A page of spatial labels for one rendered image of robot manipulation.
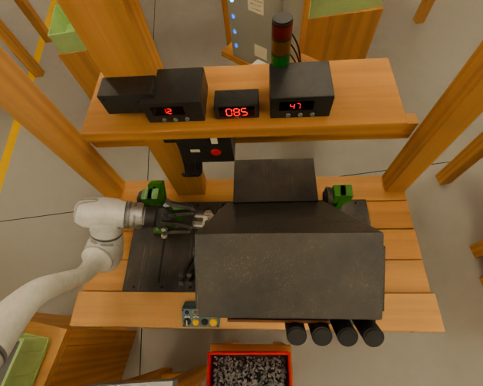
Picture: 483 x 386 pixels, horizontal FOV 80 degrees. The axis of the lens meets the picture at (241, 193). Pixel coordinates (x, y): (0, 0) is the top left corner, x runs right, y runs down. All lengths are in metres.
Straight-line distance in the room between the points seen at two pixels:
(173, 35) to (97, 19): 3.17
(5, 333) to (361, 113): 0.94
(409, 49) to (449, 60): 0.40
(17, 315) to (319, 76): 0.87
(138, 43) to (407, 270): 1.29
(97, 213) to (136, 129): 0.30
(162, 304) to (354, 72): 1.12
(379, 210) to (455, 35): 2.95
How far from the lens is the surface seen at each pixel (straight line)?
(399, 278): 1.42
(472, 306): 2.58
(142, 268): 1.40
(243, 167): 1.08
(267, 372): 1.29
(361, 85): 0.94
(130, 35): 0.81
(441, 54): 3.86
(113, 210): 0.99
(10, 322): 0.76
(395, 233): 1.47
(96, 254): 1.06
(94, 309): 1.46
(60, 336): 1.65
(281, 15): 0.80
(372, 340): 0.65
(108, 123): 0.93
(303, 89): 0.79
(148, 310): 1.36
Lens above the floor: 2.16
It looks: 64 degrees down
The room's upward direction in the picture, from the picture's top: 9 degrees counter-clockwise
